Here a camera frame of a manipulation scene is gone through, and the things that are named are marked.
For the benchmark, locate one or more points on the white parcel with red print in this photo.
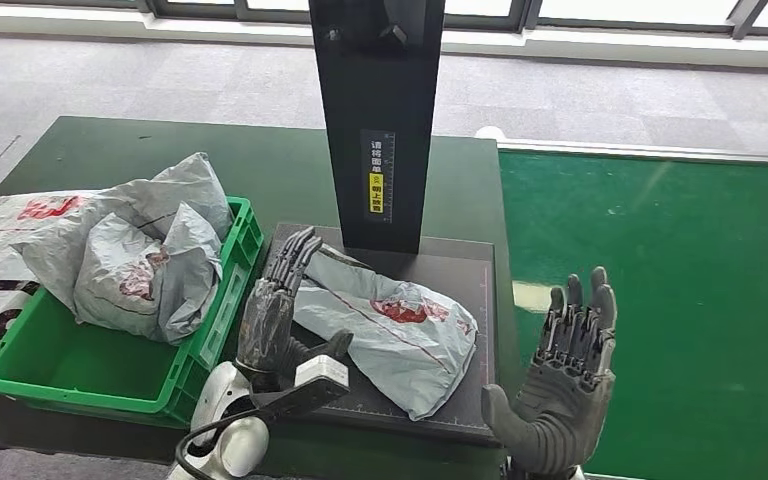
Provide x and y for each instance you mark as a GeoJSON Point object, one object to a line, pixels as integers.
{"type": "Point", "coordinates": [390, 324]}
{"type": "Point", "coordinates": [126, 199]}

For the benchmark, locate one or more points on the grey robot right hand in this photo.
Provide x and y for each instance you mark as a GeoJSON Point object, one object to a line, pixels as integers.
{"type": "Point", "coordinates": [559, 411]}

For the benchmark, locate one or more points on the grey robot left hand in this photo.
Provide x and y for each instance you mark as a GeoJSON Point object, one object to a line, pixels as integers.
{"type": "Point", "coordinates": [268, 324]}

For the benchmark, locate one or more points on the green conveyor belt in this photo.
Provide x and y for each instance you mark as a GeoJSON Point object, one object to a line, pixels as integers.
{"type": "Point", "coordinates": [675, 265]}

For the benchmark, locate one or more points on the grey plastic parcel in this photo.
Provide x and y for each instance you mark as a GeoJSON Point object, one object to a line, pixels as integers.
{"type": "Point", "coordinates": [152, 278]}

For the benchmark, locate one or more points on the yellow and black label sticker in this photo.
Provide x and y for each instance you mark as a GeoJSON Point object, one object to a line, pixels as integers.
{"type": "Point", "coordinates": [377, 192]}

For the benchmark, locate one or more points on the white conveyor end cap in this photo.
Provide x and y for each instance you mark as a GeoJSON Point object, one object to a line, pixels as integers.
{"type": "Point", "coordinates": [488, 134]}

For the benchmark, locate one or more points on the green plastic crate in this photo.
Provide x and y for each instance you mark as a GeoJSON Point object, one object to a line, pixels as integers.
{"type": "Point", "coordinates": [92, 371]}

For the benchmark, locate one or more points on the black inbound scanner machine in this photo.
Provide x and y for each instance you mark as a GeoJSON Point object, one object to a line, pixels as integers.
{"type": "Point", "coordinates": [377, 99]}

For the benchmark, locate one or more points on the dark window frame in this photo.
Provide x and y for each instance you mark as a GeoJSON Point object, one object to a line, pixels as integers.
{"type": "Point", "coordinates": [530, 13]}

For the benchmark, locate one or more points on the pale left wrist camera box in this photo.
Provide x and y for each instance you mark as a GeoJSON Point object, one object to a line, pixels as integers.
{"type": "Point", "coordinates": [311, 387]}

